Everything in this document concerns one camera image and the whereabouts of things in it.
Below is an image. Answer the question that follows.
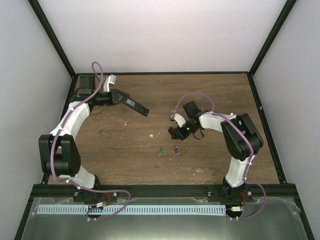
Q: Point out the black remote control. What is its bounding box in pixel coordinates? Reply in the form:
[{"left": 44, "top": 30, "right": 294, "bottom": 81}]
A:
[{"left": 122, "top": 97, "right": 150, "bottom": 117}]

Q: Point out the purple AAA battery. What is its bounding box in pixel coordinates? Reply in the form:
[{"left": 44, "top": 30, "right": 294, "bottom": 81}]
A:
[{"left": 174, "top": 145, "right": 179, "bottom": 154}]

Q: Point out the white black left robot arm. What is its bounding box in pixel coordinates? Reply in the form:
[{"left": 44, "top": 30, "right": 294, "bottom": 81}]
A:
[{"left": 38, "top": 74, "right": 129, "bottom": 202}]

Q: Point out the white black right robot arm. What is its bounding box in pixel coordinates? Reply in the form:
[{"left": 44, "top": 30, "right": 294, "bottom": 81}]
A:
[{"left": 168, "top": 101, "right": 264, "bottom": 202}]

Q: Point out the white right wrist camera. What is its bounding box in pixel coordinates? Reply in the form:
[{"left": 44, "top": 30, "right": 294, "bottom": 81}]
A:
[{"left": 171, "top": 113, "right": 187, "bottom": 128}]

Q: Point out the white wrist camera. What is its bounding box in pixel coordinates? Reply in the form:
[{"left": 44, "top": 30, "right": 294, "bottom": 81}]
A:
[
  {"left": 103, "top": 74, "right": 117, "bottom": 93},
  {"left": 171, "top": 113, "right": 187, "bottom": 128}
]

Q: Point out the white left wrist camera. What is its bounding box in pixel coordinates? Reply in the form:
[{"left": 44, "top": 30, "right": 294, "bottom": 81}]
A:
[{"left": 103, "top": 74, "right": 117, "bottom": 93}]

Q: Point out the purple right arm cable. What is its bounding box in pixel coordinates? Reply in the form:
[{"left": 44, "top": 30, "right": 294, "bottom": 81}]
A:
[{"left": 172, "top": 92, "right": 267, "bottom": 221}]

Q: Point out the black enclosure frame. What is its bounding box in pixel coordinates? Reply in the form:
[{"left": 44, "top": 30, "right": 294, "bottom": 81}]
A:
[{"left": 13, "top": 0, "right": 316, "bottom": 240}]

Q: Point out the light blue slotted cable duct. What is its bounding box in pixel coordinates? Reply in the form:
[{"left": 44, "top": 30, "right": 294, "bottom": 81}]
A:
[{"left": 36, "top": 204, "right": 226, "bottom": 216}]

